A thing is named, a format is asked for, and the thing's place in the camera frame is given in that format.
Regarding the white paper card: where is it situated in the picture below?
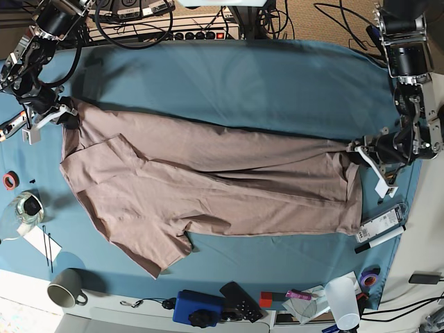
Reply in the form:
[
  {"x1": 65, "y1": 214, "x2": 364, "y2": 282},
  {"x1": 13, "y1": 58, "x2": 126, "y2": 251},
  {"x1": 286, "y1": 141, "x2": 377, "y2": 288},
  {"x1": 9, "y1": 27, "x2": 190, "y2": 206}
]
[{"x1": 24, "y1": 227, "x2": 62, "y2": 262}]

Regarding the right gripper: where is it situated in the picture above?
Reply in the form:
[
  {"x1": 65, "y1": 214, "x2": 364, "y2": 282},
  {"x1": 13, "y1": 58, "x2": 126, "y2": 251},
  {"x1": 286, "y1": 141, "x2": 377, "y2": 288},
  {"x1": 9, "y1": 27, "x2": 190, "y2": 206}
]
[{"x1": 15, "y1": 85, "x2": 80, "y2": 130}]

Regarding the black remote control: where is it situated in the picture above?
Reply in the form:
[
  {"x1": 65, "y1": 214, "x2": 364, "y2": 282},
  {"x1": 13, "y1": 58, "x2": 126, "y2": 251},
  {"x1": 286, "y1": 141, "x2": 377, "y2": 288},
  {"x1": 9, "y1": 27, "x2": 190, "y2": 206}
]
[{"x1": 219, "y1": 282, "x2": 264, "y2": 323}]

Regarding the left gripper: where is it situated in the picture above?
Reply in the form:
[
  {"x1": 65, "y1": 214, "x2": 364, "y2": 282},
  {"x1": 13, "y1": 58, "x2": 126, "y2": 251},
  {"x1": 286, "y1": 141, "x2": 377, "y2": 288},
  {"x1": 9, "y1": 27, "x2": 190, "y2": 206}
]
[{"x1": 345, "y1": 133, "x2": 413, "y2": 167}]

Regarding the black phone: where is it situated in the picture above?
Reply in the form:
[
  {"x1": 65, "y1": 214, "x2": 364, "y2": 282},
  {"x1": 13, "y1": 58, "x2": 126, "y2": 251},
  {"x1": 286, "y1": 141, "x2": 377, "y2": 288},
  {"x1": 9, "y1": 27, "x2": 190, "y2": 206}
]
[{"x1": 409, "y1": 273, "x2": 443, "y2": 285}]

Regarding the purple tape roll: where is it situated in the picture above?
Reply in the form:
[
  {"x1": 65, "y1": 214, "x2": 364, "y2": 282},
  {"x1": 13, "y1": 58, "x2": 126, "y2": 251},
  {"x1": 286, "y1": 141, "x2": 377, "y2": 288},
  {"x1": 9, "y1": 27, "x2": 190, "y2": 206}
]
[{"x1": 359, "y1": 267, "x2": 380, "y2": 288}]

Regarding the translucent plastic cup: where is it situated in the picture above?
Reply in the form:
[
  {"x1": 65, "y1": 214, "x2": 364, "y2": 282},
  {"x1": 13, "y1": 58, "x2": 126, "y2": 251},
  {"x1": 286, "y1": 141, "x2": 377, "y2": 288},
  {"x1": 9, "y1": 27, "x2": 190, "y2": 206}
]
[{"x1": 325, "y1": 277, "x2": 360, "y2": 331}]

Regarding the blue table cloth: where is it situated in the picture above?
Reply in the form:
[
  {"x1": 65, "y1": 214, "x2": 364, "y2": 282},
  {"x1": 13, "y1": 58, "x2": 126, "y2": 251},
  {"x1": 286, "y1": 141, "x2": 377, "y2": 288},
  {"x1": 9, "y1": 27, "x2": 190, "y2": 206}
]
[{"x1": 1, "y1": 40, "x2": 400, "y2": 309}]

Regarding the blue box with knob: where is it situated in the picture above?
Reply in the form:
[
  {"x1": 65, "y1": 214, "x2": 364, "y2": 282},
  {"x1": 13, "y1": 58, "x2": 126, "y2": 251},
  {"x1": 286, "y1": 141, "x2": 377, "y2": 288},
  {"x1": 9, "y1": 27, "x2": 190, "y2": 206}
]
[{"x1": 173, "y1": 290, "x2": 225, "y2": 328}]

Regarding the red black block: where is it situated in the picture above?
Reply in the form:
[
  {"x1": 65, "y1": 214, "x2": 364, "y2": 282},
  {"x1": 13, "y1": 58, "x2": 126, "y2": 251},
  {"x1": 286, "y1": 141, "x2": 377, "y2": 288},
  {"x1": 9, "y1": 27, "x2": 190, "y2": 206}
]
[{"x1": 259, "y1": 291, "x2": 287, "y2": 308}]

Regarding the red tape roll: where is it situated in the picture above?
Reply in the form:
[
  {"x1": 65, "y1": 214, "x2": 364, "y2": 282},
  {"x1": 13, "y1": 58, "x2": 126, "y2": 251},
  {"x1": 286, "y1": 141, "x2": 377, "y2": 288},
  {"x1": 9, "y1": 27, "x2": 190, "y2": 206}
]
[{"x1": 2, "y1": 171, "x2": 19, "y2": 191}]

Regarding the purple tube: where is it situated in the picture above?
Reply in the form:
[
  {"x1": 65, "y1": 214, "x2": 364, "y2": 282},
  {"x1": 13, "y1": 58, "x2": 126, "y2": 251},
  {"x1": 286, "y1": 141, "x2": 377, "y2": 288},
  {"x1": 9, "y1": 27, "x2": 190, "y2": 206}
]
[{"x1": 285, "y1": 289, "x2": 312, "y2": 301}]

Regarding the black white marker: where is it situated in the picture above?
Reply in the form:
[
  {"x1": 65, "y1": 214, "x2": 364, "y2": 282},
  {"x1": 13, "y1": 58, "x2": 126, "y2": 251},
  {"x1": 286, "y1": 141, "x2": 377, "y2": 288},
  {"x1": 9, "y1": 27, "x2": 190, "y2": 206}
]
[{"x1": 355, "y1": 225, "x2": 407, "y2": 254}]

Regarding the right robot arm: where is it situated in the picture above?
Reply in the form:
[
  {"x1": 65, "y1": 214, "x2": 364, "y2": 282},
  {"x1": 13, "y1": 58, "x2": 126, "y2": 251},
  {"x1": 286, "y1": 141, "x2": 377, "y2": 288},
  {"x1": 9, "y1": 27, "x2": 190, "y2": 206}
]
[{"x1": 1, "y1": 1, "x2": 95, "y2": 130}]

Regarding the orange white utility knife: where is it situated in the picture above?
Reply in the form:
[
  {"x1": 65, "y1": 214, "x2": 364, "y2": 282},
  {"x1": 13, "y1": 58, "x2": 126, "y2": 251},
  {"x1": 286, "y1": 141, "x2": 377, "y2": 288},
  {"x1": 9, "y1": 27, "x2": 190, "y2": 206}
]
[{"x1": 0, "y1": 110, "x2": 27, "y2": 142}]

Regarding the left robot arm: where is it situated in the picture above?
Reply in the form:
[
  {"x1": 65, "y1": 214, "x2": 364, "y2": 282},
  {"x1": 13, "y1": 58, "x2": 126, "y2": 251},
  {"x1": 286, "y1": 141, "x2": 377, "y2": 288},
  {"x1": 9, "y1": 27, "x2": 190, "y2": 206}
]
[{"x1": 348, "y1": 1, "x2": 443, "y2": 167}]

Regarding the black zip tie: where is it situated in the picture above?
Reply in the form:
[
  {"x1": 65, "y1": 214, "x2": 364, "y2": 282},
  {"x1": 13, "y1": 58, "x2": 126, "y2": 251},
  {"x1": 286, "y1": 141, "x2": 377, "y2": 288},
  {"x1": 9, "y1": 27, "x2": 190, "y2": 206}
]
[{"x1": 42, "y1": 225, "x2": 53, "y2": 272}]

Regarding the pink T-shirt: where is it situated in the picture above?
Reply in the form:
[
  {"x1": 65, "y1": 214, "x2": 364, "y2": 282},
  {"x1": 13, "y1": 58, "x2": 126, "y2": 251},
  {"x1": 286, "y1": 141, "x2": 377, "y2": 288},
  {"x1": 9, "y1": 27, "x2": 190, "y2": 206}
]
[{"x1": 60, "y1": 101, "x2": 362, "y2": 278}]

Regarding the clear plastic case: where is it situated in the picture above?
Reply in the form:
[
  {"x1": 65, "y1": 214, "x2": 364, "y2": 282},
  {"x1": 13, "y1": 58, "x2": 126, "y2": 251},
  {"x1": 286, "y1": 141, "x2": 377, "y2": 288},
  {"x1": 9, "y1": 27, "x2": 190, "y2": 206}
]
[{"x1": 355, "y1": 203, "x2": 408, "y2": 244}]

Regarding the black power strip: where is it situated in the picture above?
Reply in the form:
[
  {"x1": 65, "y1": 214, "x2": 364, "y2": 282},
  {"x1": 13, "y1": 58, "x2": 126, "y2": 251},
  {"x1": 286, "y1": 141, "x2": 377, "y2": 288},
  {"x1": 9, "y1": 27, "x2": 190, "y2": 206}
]
[{"x1": 173, "y1": 30, "x2": 228, "y2": 40}]

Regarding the grey ceramic mug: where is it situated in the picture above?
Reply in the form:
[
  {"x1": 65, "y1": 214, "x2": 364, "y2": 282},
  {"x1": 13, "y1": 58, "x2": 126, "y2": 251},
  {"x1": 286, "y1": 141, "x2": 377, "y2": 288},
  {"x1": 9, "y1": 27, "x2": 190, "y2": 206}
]
[{"x1": 46, "y1": 268, "x2": 88, "y2": 309}]

